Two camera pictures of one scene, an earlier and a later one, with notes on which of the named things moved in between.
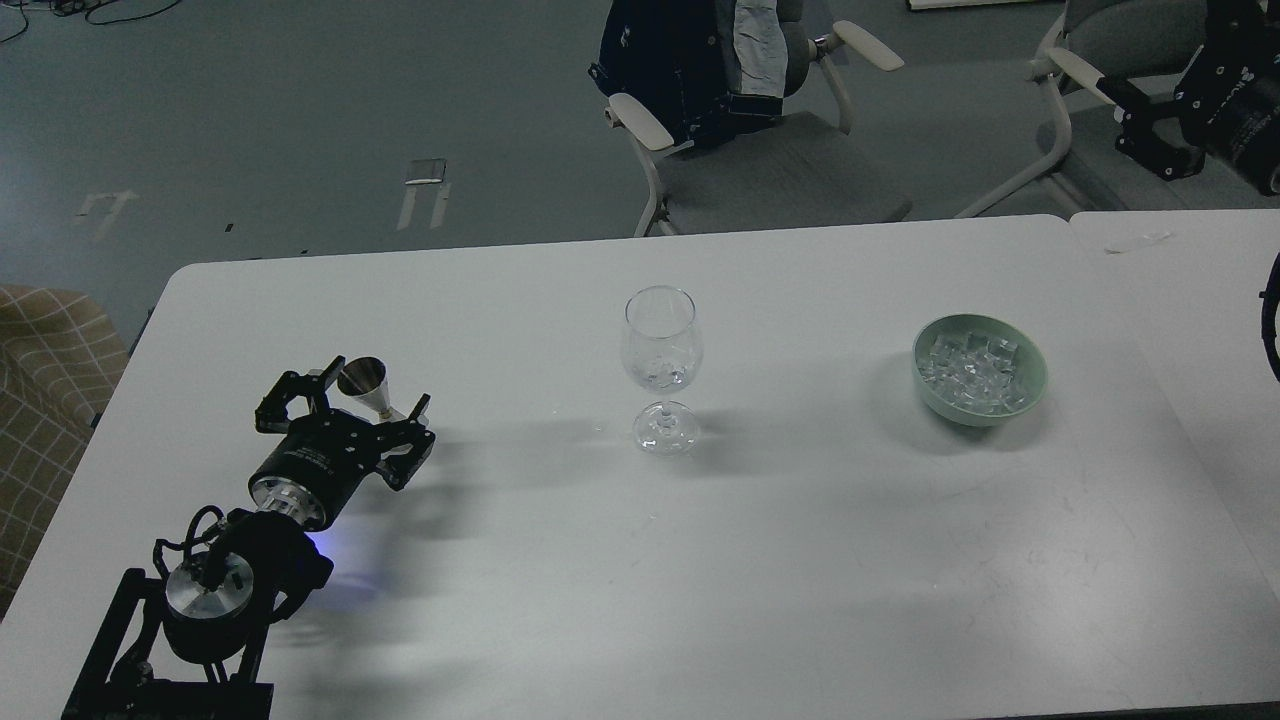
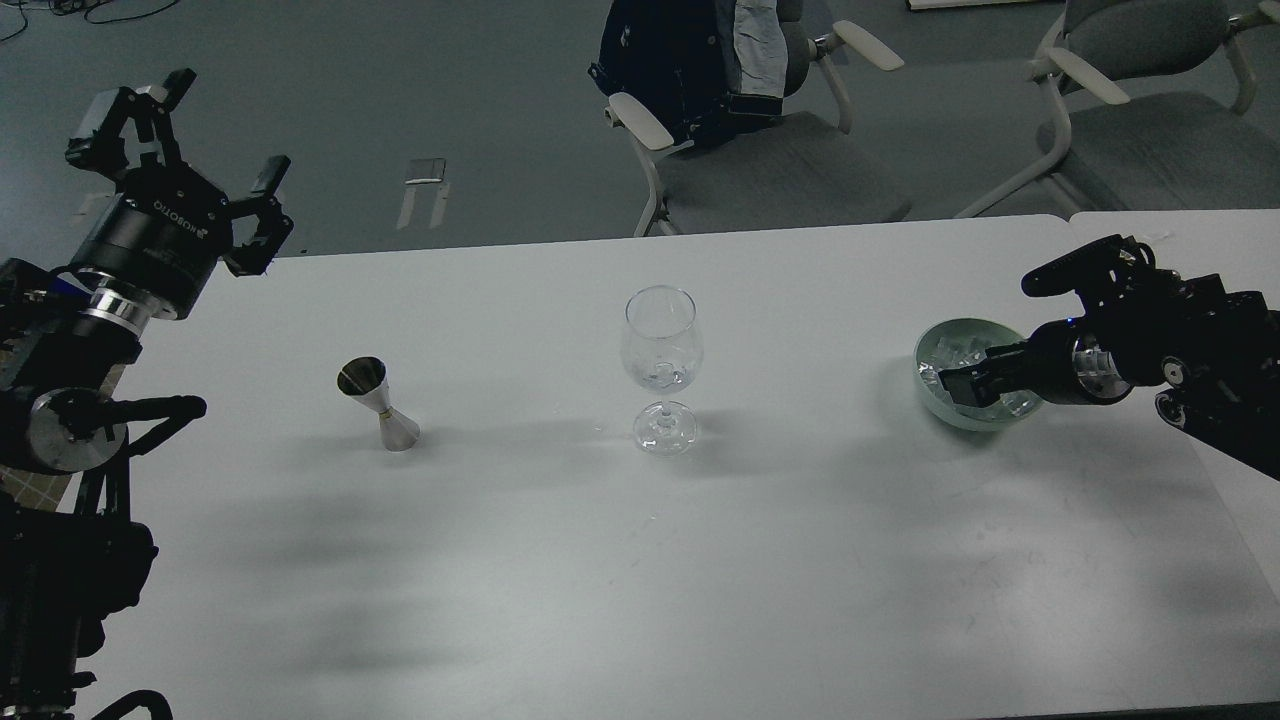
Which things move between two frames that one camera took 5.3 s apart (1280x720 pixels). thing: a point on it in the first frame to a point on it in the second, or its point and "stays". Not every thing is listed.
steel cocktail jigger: (366, 379) stays
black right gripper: (1228, 98) to (1067, 362)
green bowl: (978, 370) stays
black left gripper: (328, 455) to (163, 233)
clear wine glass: (662, 350) stays
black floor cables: (73, 7) stays
